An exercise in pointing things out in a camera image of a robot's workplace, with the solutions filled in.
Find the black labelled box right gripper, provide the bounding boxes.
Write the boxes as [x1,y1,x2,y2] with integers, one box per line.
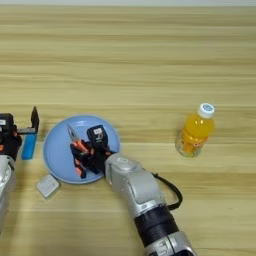
[86,124,110,150]

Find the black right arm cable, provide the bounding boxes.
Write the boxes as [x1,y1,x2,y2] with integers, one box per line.
[151,172,184,212]

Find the blue rectangular block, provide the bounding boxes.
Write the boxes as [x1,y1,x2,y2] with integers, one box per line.
[21,132,38,161]

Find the black labelled box gripper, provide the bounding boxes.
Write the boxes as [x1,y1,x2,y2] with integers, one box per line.
[0,112,15,133]
[86,124,110,150]

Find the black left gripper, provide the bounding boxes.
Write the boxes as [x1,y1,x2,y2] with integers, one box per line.
[0,106,41,162]

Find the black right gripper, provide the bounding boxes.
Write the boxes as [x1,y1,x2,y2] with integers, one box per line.
[69,141,116,176]

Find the black labelled box left gripper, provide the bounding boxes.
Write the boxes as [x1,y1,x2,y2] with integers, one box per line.
[0,112,15,133]

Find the orange black handled pliers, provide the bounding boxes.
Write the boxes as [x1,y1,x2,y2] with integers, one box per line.
[66,124,98,180]

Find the small white square box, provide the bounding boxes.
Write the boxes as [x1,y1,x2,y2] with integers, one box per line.
[35,173,61,200]

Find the round blue plate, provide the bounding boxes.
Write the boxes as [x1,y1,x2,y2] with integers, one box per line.
[42,114,121,185]

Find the orange juice bottle white cap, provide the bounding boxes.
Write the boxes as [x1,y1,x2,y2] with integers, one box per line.
[174,102,216,159]

